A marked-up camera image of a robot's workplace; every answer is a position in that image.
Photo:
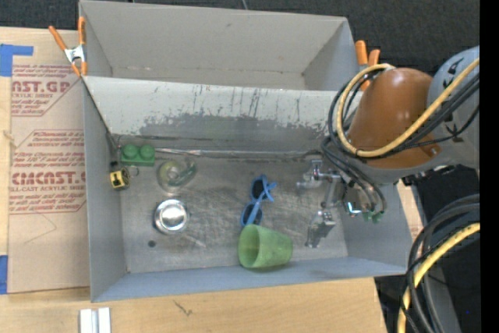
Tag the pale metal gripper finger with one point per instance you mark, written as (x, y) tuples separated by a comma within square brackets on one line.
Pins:
[(317, 228), (312, 177)]

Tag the brown cardboard board red print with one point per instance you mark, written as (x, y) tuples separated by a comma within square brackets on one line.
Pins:
[(43, 167)]

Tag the yellow and black tape measure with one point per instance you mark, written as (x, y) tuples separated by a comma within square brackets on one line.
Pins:
[(119, 178)]

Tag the grey metal bin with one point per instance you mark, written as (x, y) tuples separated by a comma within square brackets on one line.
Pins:
[(218, 113)]

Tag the clear tape dispenser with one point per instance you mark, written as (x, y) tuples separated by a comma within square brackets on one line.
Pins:
[(175, 173)]

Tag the blue sunglasses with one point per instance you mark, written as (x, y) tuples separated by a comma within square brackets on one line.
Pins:
[(257, 199)]

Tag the clear glass jar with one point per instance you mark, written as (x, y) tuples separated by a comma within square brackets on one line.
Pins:
[(170, 216)]

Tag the green plastic cup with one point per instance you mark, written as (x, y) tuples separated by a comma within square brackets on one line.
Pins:
[(267, 247)]

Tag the green toy brick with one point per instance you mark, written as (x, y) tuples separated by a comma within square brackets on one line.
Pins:
[(137, 156)]

